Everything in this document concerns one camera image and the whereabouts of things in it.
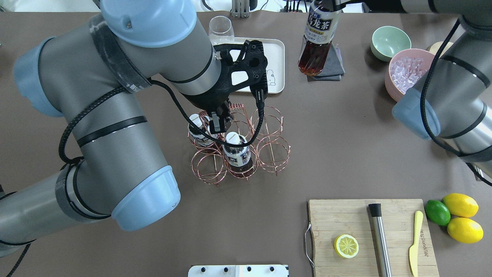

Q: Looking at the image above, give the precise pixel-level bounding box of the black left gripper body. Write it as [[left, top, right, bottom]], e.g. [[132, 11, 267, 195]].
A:
[[185, 39, 268, 116]]

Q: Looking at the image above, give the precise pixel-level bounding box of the tea bottle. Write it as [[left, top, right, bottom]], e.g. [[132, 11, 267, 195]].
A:
[[188, 114, 217, 147], [223, 132, 253, 173], [298, 0, 343, 77]]

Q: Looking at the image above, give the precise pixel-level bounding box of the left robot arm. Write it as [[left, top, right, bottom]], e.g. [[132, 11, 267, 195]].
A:
[[1, 0, 268, 257]]

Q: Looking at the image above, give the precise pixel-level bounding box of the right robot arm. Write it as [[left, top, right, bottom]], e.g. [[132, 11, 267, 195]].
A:
[[365, 0, 491, 176]]

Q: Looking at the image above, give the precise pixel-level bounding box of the white rabbit tray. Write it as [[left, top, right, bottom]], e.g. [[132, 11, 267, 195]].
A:
[[230, 37, 285, 94]]

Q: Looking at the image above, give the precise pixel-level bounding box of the clear wine glass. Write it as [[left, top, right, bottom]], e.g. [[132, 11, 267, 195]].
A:
[[208, 16, 235, 45]]

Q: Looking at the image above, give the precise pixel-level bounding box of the grey folded cloth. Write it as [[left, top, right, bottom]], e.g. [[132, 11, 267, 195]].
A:
[[307, 44, 346, 81]]

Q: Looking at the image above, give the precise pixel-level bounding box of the green bowl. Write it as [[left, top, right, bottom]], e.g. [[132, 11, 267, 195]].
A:
[[370, 26, 412, 62]]

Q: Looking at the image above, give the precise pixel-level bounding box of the bamboo cutting board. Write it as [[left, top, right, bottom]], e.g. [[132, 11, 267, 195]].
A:
[[307, 199, 440, 277]]

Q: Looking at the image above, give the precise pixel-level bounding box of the pink bowl with ice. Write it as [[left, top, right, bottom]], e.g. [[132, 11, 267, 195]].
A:
[[385, 48, 435, 102]]

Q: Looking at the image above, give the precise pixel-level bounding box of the yellow lemon half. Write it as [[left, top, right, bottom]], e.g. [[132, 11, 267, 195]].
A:
[[334, 234, 359, 259]]

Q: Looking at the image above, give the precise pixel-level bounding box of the steel muddler rod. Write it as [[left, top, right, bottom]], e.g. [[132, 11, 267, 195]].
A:
[[368, 203, 392, 277]]

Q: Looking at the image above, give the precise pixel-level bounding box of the yellow plastic knife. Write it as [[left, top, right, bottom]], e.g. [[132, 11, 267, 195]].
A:
[[408, 210, 424, 277]]

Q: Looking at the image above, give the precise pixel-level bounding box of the green lime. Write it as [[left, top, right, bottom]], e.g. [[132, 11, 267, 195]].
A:
[[424, 200, 450, 226]]

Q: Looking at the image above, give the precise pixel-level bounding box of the copper wire bottle basket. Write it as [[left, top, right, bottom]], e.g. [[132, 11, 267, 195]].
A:
[[188, 103, 291, 185]]

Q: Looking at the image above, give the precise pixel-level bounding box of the aluminium frame post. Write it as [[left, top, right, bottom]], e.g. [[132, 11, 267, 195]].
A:
[[231, 0, 251, 18]]

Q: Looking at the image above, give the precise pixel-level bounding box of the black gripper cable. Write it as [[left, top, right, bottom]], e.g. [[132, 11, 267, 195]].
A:
[[58, 81, 266, 164]]

